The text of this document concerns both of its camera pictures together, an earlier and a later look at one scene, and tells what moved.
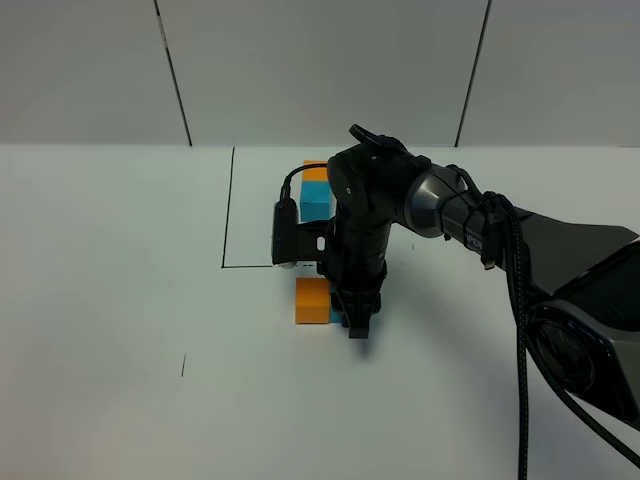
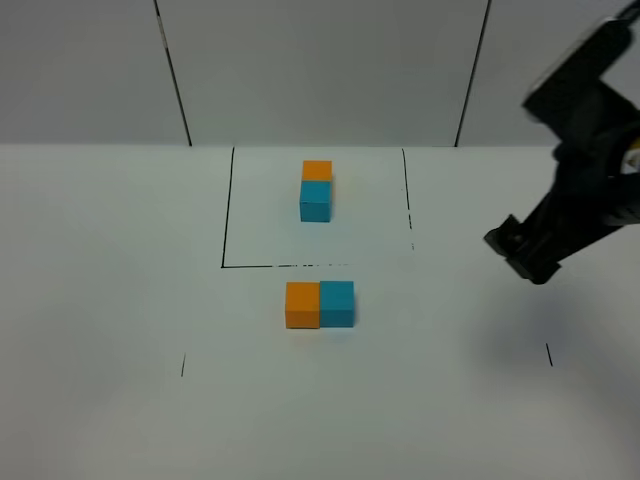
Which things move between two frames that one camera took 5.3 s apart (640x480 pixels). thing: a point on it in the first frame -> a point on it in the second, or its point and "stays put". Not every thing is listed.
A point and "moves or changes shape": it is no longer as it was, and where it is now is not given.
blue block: (335, 316) moves or changes shape
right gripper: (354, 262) -> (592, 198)
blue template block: (315, 201) stays put
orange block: (312, 301) moves or changes shape
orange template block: (315, 173) stays put
